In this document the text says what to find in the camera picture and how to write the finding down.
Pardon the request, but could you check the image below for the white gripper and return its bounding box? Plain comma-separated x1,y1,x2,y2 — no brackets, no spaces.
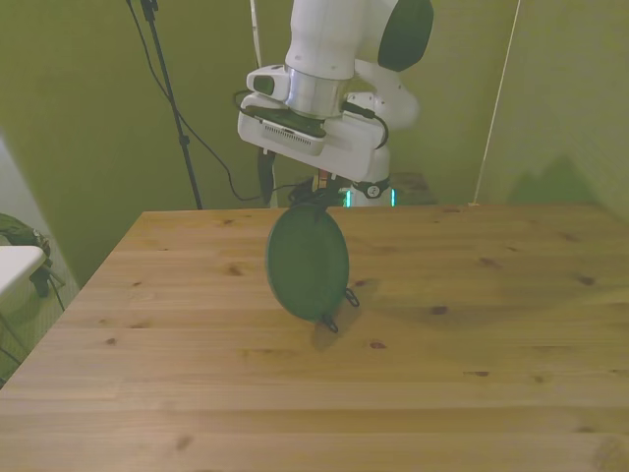
238,108,386,207

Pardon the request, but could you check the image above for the dark green round plate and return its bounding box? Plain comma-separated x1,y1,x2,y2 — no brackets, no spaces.
264,203,351,324

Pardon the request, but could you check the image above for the white vertical strip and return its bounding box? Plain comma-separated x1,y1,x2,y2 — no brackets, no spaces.
249,0,264,70

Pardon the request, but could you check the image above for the black tripod stand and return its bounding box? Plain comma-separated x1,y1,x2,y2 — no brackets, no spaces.
139,0,205,211

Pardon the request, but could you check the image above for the dark green cloth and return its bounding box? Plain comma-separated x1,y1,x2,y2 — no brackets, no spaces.
0,212,55,298

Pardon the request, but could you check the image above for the white side table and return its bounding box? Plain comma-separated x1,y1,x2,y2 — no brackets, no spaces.
0,245,46,299

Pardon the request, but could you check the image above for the black cable bundle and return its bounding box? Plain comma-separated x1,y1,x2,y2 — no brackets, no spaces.
287,177,316,207

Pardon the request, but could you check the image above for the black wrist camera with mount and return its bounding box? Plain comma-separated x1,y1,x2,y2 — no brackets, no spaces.
244,103,328,156

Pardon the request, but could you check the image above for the black tripod cable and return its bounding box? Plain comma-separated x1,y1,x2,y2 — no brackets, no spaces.
125,0,301,203

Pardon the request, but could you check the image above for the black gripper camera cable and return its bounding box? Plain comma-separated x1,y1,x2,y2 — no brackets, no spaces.
232,89,390,150

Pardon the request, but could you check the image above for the black wire plate stand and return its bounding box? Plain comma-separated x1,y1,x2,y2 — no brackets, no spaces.
321,286,363,334

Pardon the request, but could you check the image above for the white hanging cord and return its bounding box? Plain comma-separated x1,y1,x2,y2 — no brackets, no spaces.
470,0,523,207

